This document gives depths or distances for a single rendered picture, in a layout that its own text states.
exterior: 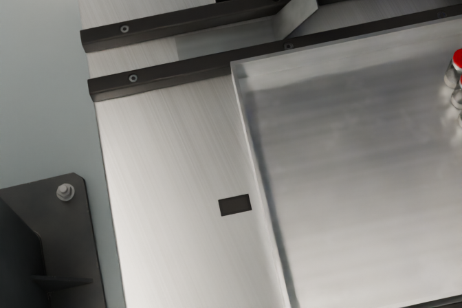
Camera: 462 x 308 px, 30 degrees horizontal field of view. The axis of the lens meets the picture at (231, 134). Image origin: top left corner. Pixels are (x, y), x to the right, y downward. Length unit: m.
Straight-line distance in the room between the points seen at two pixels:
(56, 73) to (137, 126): 1.06
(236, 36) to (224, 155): 0.13
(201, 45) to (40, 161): 0.99
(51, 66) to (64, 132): 0.16
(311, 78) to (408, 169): 0.13
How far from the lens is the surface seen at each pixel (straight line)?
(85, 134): 1.83
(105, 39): 0.87
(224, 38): 0.88
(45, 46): 1.94
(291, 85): 0.85
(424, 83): 0.86
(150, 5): 0.91
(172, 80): 0.85
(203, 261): 0.80
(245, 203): 0.81
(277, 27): 0.87
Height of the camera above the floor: 1.65
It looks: 68 degrees down
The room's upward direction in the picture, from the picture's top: 7 degrees counter-clockwise
